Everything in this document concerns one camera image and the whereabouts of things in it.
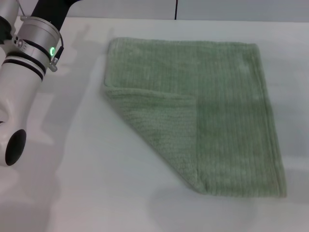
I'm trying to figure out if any green ribbed towel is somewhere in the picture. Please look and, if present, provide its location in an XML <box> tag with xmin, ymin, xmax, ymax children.
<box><xmin>100</xmin><ymin>36</ymin><xmax>288</xmax><ymax>199</ymax></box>

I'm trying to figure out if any left arm cable with plug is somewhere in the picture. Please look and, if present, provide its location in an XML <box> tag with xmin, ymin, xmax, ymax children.
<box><xmin>49</xmin><ymin>36</ymin><xmax>65</xmax><ymax>73</ymax></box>

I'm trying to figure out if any left wrist camera housing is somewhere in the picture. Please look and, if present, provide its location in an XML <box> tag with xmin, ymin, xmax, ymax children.
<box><xmin>0</xmin><ymin>0</ymin><xmax>19</xmax><ymax>45</ymax></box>

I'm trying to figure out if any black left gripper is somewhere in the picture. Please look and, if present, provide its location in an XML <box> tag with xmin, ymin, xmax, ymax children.
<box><xmin>31</xmin><ymin>0</ymin><xmax>74</xmax><ymax>33</ymax></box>

